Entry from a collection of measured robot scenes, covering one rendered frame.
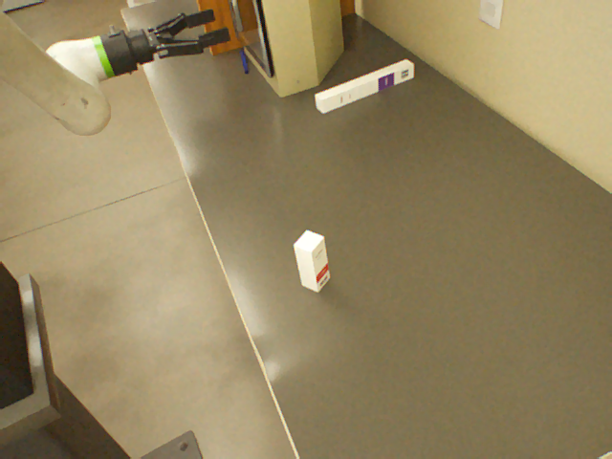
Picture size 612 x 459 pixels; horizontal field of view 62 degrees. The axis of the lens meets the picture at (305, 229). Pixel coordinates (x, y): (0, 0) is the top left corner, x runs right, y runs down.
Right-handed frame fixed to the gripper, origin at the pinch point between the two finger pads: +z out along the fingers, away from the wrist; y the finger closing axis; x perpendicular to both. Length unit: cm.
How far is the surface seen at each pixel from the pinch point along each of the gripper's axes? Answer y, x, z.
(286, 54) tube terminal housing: -5.5, 9.3, 14.2
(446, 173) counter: -54, 20, 29
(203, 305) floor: 20, 115, -30
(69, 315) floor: 43, 115, -84
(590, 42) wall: -58, -2, 54
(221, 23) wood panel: 31.5, 12.0, 6.6
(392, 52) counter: 0, 20, 47
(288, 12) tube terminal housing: -5.5, -0.3, 16.3
